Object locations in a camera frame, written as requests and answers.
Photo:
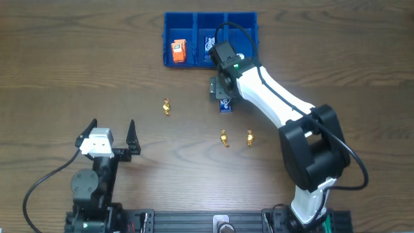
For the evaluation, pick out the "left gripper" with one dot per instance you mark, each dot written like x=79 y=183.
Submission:
x=121 y=155

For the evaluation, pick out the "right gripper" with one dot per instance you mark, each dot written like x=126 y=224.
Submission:
x=215 y=92

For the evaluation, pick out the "blue candy pack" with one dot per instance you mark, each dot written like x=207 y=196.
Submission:
x=209 y=43
x=225 y=106

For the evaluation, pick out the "gold candy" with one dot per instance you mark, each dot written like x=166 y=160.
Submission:
x=224 y=138
x=166 y=106
x=250 y=138

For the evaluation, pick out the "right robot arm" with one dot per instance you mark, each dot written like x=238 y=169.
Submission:
x=275 y=97

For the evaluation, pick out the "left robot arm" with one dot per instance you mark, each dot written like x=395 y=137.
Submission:
x=103 y=181

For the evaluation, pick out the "orange candy box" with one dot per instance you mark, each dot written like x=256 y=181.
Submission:
x=178 y=53

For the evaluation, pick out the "blue tray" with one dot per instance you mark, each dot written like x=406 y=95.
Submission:
x=181 y=26

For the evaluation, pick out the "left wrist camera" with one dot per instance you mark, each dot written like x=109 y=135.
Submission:
x=97 y=142

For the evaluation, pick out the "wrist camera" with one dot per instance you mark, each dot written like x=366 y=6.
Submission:
x=241 y=56
x=97 y=142

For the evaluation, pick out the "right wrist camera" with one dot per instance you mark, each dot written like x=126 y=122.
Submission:
x=241 y=56

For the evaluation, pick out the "mounting rail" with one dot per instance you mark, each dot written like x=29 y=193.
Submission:
x=187 y=223

